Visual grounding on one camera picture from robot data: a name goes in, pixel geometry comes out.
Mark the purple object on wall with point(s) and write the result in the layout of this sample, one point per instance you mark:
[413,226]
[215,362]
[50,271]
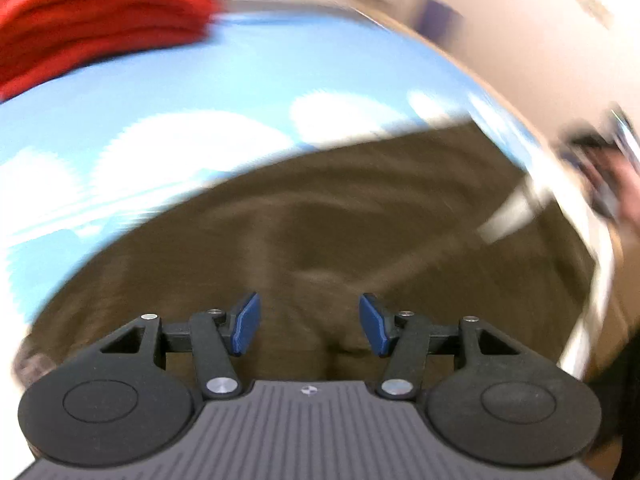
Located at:
[436,21]

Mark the brown corduroy pants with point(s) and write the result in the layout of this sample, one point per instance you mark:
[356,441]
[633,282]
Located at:
[438,222]

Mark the red folded blanket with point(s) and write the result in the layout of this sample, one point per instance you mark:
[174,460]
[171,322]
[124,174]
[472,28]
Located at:
[45,39]

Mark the person's right hand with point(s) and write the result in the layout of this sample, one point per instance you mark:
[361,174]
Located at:
[627,189]

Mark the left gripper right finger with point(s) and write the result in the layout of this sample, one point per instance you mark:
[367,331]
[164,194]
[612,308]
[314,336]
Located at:
[406,339]

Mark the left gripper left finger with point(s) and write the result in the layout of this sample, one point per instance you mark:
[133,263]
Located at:
[213,338]

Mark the blue white patterned bedsheet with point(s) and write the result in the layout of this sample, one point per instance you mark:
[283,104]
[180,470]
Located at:
[87,156]

